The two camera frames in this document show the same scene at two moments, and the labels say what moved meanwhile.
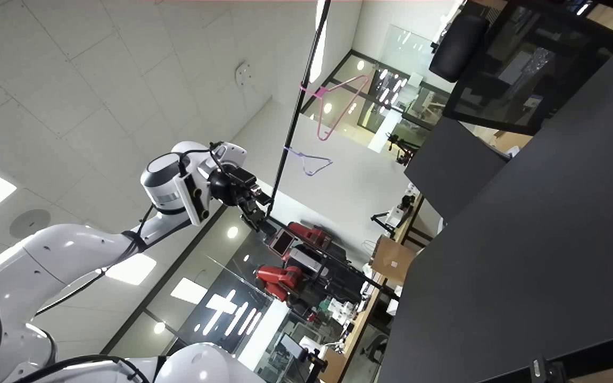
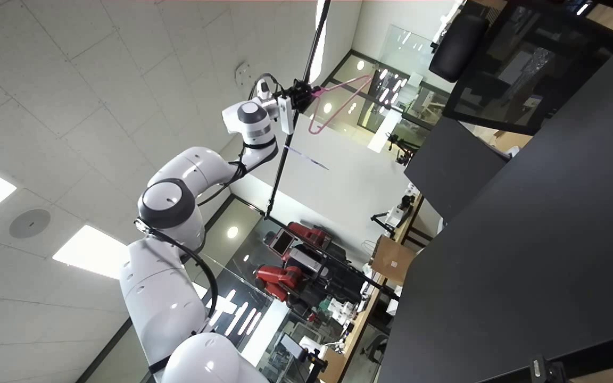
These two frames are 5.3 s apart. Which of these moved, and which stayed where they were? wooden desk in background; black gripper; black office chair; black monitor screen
Moved: black gripper
Stayed: black office chair; black monitor screen; wooden desk in background
